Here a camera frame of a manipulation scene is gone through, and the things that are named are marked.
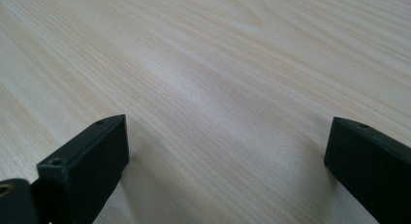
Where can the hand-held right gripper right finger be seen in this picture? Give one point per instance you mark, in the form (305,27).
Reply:
(374,166)

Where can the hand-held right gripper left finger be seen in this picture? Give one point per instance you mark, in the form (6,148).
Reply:
(87,166)

